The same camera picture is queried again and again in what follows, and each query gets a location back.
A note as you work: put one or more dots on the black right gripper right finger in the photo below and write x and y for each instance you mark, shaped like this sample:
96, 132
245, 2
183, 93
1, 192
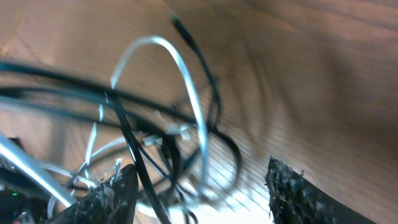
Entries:
294, 200

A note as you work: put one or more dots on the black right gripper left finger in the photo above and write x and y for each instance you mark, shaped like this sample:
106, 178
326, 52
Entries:
113, 202

